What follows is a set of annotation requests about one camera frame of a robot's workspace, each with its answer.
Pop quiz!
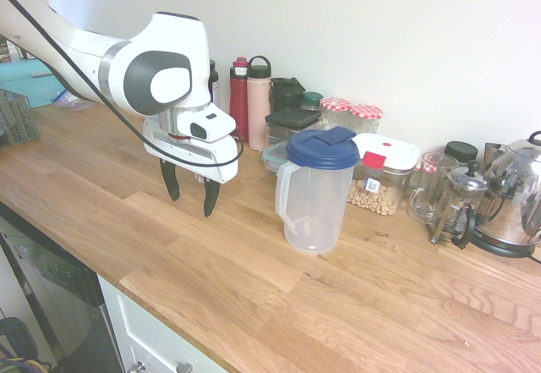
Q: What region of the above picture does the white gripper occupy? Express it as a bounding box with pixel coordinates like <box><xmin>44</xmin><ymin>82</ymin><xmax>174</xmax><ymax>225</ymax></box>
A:
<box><xmin>142</xmin><ymin>115</ymin><xmax>240</xmax><ymax>218</ymax></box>

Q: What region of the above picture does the clear plastic pitcher blue lid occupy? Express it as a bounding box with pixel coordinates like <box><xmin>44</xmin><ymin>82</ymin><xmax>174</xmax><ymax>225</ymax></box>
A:
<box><xmin>275</xmin><ymin>126</ymin><xmax>361</xmax><ymax>255</ymax></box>

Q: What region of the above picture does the red water bottle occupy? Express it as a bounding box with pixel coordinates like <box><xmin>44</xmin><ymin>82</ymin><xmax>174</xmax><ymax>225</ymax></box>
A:
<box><xmin>229</xmin><ymin>56</ymin><xmax>250</xmax><ymax>142</ymax></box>

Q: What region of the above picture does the pink water bottle black lid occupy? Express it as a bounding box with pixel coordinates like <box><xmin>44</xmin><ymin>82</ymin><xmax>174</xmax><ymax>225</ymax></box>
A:
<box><xmin>246</xmin><ymin>55</ymin><xmax>272</xmax><ymax>151</ymax></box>

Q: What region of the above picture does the square container black lid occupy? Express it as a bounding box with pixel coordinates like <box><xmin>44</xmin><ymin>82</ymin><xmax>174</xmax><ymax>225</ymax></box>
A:
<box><xmin>265</xmin><ymin>107</ymin><xmax>322</xmax><ymax>151</ymax></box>

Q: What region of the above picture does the black shaker bottle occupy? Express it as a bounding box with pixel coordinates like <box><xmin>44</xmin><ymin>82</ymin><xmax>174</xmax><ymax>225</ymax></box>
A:
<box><xmin>269</xmin><ymin>77</ymin><xmax>305</xmax><ymax>114</ymax></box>

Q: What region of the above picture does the clear plastic bag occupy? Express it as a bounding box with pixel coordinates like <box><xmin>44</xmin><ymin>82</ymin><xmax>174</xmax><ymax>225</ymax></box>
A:
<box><xmin>51</xmin><ymin>88</ymin><xmax>101</xmax><ymax>112</ymax></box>

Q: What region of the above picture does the white cabinet drawer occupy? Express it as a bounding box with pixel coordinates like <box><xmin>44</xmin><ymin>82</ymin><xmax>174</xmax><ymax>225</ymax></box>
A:
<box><xmin>97</xmin><ymin>273</ymin><xmax>238</xmax><ymax>373</ymax></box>

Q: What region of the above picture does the green lid glass jar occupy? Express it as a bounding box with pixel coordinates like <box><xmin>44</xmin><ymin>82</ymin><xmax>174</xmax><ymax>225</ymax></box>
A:
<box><xmin>299</xmin><ymin>91</ymin><xmax>325</xmax><ymax>112</ymax></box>

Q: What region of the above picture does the red checkered lid glass jar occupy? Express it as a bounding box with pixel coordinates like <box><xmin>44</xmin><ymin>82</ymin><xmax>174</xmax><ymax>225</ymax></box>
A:
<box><xmin>319</xmin><ymin>96</ymin><xmax>353</xmax><ymax>131</ymax></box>
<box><xmin>348</xmin><ymin>103</ymin><xmax>385</xmax><ymax>137</ymax></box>

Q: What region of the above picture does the black dishwasher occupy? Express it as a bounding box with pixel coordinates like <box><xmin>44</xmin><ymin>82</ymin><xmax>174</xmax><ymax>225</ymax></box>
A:
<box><xmin>0</xmin><ymin>203</ymin><xmax>123</xmax><ymax>373</ymax></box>

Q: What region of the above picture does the grey plastic crate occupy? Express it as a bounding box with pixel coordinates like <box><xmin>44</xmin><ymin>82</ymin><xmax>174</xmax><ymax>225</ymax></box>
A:
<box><xmin>0</xmin><ymin>88</ymin><xmax>41</xmax><ymax>145</ymax></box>

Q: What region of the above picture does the white lid container red clip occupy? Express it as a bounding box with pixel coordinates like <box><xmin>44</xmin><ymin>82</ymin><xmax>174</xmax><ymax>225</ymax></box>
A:
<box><xmin>346</xmin><ymin>132</ymin><xmax>422</xmax><ymax>217</ymax></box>

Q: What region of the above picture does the clear glass mug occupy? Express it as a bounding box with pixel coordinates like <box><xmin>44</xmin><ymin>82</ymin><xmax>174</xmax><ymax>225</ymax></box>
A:
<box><xmin>407</xmin><ymin>151</ymin><xmax>461</xmax><ymax>225</ymax></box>

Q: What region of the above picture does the small red checkered lid jar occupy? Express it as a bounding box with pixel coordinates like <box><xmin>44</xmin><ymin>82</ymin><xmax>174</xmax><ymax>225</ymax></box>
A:
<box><xmin>416</xmin><ymin>156</ymin><xmax>440</xmax><ymax>176</ymax></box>

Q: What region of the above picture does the glass French press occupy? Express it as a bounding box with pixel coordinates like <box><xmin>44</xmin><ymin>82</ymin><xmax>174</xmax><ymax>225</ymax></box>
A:
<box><xmin>429</xmin><ymin>160</ymin><xmax>491</xmax><ymax>250</ymax></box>

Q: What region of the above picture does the black lid jar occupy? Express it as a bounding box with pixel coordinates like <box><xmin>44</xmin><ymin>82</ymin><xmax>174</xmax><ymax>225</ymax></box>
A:
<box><xmin>443</xmin><ymin>140</ymin><xmax>479</xmax><ymax>167</ymax></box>

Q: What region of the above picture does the small steel coffee pot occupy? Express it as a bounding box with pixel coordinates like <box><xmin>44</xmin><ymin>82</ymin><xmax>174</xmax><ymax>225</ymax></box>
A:
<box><xmin>484</xmin><ymin>141</ymin><xmax>511</xmax><ymax>172</ymax></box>

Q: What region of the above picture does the steel electric kettle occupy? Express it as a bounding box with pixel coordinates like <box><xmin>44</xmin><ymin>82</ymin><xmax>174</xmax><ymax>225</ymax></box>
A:
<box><xmin>468</xmin><ymin>130</ymin><xmax>541</xmax><ymax>260</ymax></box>

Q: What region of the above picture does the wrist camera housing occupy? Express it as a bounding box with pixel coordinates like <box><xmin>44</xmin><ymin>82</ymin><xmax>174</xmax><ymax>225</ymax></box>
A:
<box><xmin>177</xmin><ymin>108</ymin><xmax>238</xmax><ymax>142</ymax></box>

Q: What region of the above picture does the silver drawer handle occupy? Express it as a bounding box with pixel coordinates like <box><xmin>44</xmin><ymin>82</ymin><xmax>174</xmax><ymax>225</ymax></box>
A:
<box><xmin>126</xmin><ymin>359</ymin><xmax>194</xmax><ymax>373</ymax></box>

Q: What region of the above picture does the black cable coil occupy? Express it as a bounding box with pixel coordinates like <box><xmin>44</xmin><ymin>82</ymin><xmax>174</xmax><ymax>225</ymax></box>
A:
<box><xmin>0</xmin><ymin>316</ymin><xmax>52</xmax><ymax>373</ymax></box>

